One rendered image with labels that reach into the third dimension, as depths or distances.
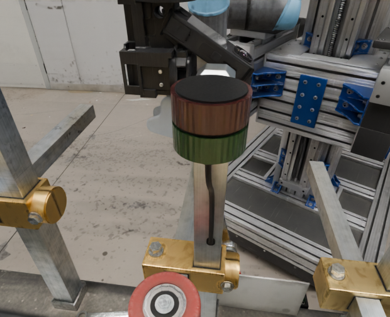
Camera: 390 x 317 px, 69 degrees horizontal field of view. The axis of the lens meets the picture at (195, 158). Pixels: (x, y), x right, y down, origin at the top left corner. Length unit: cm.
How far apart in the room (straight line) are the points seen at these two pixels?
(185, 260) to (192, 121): 26
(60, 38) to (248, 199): 261
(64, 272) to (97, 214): 124
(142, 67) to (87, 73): 305
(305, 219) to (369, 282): 101
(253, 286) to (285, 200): 104
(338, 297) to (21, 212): 43
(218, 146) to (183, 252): 25
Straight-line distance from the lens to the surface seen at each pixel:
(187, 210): 49
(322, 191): 59
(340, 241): 51
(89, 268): 154
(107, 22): 315
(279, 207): 148
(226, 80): 23
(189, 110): 19
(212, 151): 20
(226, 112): 19
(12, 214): 44
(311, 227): 143
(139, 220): 167
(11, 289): 69
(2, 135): 38
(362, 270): 47
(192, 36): 34
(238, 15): 67
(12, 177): 40
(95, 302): 61
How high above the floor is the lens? 122
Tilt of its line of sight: 35 degrees down
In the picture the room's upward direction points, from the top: straight up
